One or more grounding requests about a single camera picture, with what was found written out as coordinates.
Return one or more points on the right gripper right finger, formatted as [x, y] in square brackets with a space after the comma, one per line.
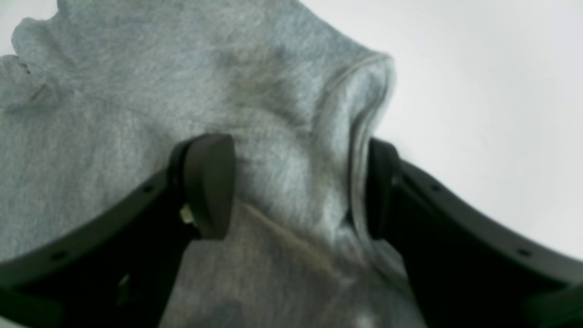
[465, 269]

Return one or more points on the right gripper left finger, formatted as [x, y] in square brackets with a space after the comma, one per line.
[118, 270]

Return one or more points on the grey t-shirt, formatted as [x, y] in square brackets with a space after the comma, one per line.
[95, 98]

